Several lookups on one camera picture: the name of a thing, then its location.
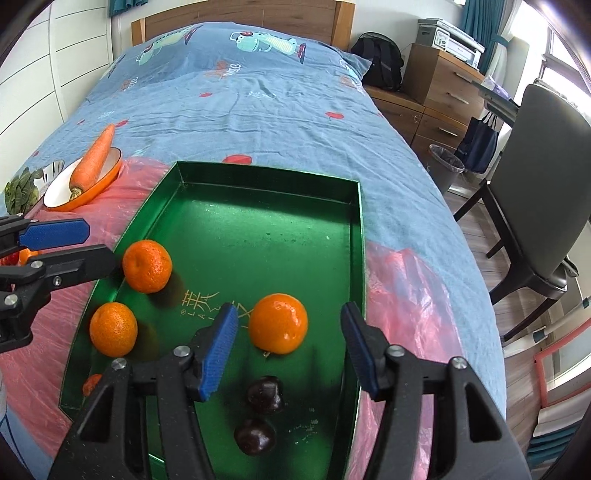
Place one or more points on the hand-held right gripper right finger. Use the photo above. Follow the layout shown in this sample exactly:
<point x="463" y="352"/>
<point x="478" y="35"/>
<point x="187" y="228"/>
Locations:
<point x="362" y="350"/>

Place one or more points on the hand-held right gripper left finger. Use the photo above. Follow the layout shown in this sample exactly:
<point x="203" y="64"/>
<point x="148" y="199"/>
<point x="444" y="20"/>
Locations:
<point x="219" y="350"/>

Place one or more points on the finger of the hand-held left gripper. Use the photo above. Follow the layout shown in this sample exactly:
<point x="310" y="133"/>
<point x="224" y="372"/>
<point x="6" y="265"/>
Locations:
<point x="69" y="266"/>
<point x="55" y="233"/>

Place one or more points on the dark purple plum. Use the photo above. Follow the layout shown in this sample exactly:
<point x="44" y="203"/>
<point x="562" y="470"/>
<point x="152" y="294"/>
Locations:
<point x="264" y="393"/>
<point x="255" y="436"/>

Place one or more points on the large orange mandarin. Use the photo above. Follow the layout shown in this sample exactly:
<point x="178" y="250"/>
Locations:
<point x="113" y="329"/>

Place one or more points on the green metal tray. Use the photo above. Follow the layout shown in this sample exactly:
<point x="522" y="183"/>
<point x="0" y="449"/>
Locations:
<point x="258" y="240"/>

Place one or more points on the orange rimmed bowl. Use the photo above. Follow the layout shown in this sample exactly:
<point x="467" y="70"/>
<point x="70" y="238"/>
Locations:
<point x="60" y="194"/>

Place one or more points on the whole bok choy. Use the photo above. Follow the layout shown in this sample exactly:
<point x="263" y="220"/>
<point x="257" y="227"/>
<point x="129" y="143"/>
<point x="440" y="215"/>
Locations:
<point x="21" y="194"/>

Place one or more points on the pink plastic sheet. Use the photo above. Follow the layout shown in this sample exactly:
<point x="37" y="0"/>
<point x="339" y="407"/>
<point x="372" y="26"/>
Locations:
<point x="406" y="300"/>

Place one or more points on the carrot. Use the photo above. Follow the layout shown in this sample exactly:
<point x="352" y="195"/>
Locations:
<point x="92" y="161"/>

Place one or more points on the white wardrobe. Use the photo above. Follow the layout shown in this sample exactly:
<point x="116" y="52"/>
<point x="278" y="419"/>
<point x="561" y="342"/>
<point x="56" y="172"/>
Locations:
<point x="46" y="69"/>

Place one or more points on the grey trash bin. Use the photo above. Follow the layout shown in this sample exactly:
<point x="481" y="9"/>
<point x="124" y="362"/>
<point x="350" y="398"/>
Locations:
<point x="445" y="168"/>

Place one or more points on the dark blue bag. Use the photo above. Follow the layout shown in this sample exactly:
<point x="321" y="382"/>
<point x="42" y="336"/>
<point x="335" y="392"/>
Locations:
<point x="478" y="145"/>

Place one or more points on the short teal curtain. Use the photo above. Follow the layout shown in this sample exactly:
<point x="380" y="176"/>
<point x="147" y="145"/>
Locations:
<point x="124" y="5"/>

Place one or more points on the low wooden nightstand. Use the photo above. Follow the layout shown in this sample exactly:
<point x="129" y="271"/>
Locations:
<point x="397" y="115"/>

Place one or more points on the grey chair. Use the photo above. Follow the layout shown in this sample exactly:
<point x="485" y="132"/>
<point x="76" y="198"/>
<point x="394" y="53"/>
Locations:
<point x="540" y="184"/>

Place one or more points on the wooden drawer cabinet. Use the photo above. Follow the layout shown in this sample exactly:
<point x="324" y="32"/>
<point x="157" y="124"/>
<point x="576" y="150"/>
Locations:
<point x="443" y="87"/>

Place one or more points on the grey desk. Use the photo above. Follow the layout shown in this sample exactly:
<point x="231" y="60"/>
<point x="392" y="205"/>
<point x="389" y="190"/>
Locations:
<point x="501" y="104"/>

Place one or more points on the black backpack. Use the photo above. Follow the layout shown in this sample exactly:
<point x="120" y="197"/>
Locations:
<point x="378" y="60"/>

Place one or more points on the wooden headboard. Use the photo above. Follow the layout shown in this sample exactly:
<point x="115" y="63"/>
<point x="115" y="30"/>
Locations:
<point x="277" y="14"/>

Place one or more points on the white printer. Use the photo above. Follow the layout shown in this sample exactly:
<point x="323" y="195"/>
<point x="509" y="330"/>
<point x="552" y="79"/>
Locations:
<point x="450" y="41"/>

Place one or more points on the long teal curtain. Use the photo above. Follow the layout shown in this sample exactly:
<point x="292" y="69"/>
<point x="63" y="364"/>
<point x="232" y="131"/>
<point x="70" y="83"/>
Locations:
<point x="480" y="27"/>

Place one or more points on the window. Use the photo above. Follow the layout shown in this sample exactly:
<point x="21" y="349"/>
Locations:
<point x="565" y="60"/>

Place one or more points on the red metal frame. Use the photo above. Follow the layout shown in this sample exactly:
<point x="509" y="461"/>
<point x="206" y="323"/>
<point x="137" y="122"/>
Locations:
<point x="539" y="378"/>

